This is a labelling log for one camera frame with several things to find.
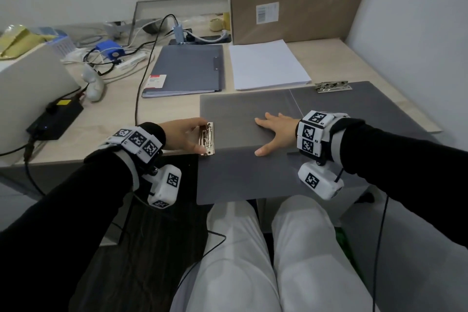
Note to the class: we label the person's left hand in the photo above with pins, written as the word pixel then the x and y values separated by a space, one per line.
pixel 179 136

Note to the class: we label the person's right hand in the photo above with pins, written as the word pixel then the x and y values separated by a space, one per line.
pixel 283 130

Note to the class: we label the dark grey folder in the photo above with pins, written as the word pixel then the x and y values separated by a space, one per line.
pixel 237 110

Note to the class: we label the stack of white papers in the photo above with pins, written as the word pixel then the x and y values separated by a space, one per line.
pixel 267 63

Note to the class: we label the light grey folder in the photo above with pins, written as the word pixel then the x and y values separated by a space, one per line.
pixel 186 66

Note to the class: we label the person's right forearm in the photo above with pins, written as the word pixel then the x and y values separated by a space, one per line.
pixel 402 162

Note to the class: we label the person's left forearm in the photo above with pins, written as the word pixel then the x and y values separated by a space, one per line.
pixel 55 231

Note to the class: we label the person's right leg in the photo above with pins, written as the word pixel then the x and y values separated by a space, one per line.
pixel 310 260

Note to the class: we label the person's leg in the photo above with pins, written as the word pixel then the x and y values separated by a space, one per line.
pixel 226 268
pixel 310 260

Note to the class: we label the person's left leg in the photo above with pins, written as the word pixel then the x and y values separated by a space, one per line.
pixel 226 268

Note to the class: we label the right wrist marker band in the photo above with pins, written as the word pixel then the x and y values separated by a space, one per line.
pixel 310 132

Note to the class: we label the wrist marker band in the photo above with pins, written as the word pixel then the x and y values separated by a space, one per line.
pixel 139 141
pixel 310 132

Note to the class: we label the left wrist marker band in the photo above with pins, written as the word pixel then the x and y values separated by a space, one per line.
pixel 139 141

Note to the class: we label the white power strip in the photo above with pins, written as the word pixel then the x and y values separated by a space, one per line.
pixel 131 60

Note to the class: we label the blue electronic device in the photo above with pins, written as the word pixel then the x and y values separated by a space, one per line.
pixel 109 50

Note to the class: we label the beige tape roll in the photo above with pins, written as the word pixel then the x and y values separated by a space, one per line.
pixel 216 24

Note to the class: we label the yellow tape roll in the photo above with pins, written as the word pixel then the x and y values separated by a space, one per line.
pixel 226 21

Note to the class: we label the black power adapter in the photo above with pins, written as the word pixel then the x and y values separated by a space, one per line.
pixel 55 119

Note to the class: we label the white desk gadget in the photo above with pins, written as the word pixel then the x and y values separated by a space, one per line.
pixel 115 28

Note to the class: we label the white crumpled tissue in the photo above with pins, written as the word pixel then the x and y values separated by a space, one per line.
pixel 75 56

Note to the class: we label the large flat cardboard package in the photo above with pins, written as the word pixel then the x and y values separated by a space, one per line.
pixel 310 1

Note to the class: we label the framed glass panel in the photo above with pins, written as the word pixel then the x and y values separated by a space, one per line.
pixel 183 2

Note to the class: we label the white desk calendar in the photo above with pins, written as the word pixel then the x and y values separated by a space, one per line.
pixel 64 45

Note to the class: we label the large white box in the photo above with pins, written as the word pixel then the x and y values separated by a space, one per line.
pixel 29 88

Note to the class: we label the yellow padded envelope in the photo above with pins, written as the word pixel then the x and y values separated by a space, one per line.
pixel 18 41

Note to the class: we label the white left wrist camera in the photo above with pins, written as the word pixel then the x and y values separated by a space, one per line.
pixel 166 185

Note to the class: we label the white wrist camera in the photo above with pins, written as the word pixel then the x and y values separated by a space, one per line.
pixel 166 185
pixel 318 180

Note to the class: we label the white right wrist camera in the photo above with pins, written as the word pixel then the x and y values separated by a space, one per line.
pixel 318 180

